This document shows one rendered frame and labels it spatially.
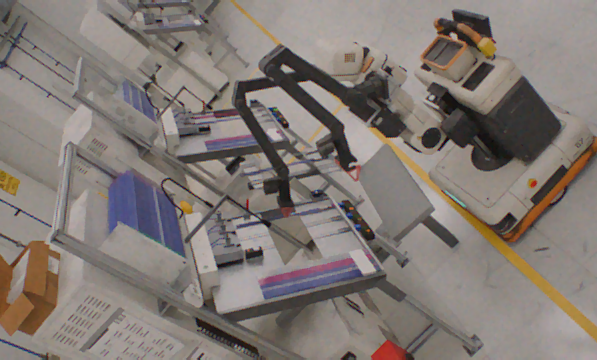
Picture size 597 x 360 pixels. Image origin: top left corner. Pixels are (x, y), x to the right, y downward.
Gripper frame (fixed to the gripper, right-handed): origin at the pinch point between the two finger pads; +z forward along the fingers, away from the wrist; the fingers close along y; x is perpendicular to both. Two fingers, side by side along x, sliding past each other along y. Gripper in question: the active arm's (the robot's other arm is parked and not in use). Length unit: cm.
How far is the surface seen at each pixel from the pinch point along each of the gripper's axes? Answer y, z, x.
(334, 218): 10.0, 0.9, 21.7
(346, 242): 31.0, 0.9, 19.9
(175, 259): 50, -23, -56
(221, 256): 28.1, -4.1, -37.0
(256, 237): 12.0, 1.0, -18.1
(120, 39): -440, 7, -74
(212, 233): 10.1, -5.0, -38.0
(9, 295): 46, -20, -117
